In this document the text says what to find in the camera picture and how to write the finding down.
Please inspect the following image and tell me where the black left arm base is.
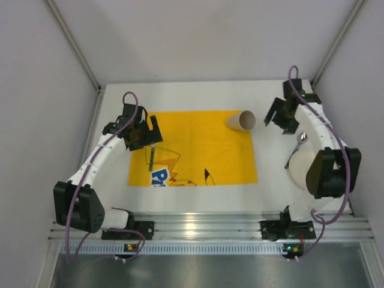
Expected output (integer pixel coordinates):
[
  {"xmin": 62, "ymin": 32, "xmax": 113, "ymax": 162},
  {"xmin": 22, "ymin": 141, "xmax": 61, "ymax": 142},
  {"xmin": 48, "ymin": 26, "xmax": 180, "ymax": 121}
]
[{"xmin": 101, "ymin": 221, "xmax": 155, "ymax": 241}]

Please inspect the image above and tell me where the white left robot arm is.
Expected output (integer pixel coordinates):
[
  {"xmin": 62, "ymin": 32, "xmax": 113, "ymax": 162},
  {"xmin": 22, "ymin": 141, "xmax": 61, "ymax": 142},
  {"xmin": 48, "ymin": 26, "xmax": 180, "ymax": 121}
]
[{"xmin": 53, "ymin": 104, "xmax": 163, "ymax": 233}]

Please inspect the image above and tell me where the white bowl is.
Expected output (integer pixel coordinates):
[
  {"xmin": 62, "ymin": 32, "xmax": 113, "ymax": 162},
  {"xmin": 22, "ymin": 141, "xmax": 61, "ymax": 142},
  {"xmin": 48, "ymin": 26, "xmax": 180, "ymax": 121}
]
[{"xmin": 288, "ymin": 148, "xmax": 315, "ymax": 190}]

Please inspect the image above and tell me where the green handled fork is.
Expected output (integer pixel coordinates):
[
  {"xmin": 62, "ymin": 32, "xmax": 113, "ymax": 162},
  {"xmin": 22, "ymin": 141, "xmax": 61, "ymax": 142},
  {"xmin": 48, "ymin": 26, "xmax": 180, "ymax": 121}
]
[{"xmin": 149, "ymin": 144, "xmax": 155, "ymax": 172}]

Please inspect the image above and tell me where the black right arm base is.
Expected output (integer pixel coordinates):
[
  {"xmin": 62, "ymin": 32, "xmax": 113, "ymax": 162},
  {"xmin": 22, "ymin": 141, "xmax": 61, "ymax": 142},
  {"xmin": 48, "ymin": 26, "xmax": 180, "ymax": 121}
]
[{"xmin": 260, "ymin": 220, "xmax": 316, "ymax": 241}]

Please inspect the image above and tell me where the green handled spoon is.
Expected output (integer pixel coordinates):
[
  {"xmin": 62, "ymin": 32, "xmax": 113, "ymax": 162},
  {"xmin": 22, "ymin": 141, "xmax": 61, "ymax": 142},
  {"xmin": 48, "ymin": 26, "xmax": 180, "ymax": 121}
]
[{"xmin": 284, "ymin": 132, "xmax": 308, "ymax": 169}]

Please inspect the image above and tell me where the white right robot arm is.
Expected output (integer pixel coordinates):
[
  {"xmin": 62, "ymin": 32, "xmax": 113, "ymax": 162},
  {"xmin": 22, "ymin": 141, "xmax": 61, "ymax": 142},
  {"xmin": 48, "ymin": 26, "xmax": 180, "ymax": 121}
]
[{"xmin": 264, "ymin": 78, "xmax": 362, "ymax": 222}]

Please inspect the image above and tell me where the beige paper cup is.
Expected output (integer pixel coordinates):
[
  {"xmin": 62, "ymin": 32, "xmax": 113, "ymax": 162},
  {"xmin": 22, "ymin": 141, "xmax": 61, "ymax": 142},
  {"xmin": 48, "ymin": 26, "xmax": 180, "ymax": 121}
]
[{"xmin": 226, "ymin": 110, "xmax": 256, "ymax": 131}]

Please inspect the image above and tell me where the yellow cartoon placemat cloth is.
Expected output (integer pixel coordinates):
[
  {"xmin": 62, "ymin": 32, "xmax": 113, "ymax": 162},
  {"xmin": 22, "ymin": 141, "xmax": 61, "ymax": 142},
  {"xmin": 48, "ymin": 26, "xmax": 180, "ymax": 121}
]
[{"xmin": 127, "ymin": 110, "xmax": 258, "ymax": 187}]

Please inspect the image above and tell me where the perforated metal cable tray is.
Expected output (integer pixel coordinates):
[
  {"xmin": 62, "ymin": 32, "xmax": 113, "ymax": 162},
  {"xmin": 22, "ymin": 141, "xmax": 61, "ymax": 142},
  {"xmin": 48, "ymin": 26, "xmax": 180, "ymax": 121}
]
[{"xmin": 69, "ymin": 241, "xmax": 302, "ymax": 256}]

